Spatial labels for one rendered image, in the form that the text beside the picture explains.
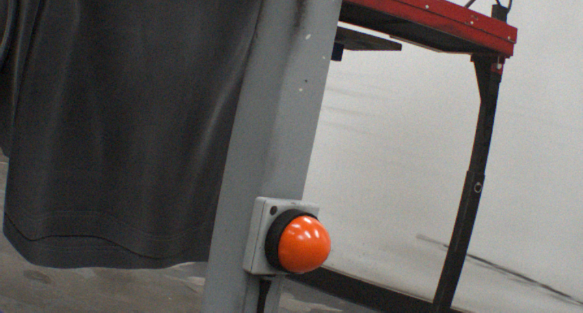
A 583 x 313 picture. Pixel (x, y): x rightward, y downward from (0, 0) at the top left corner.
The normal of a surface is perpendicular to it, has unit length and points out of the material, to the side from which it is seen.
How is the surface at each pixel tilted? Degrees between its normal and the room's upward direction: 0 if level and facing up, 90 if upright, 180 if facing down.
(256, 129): 90
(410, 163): 90
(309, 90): 90
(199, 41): 93
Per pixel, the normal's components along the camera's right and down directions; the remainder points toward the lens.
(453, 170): -0.68, -0.10
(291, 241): -0.29, -0.17
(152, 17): 0.74, 0.26
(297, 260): -0.12, 0.50
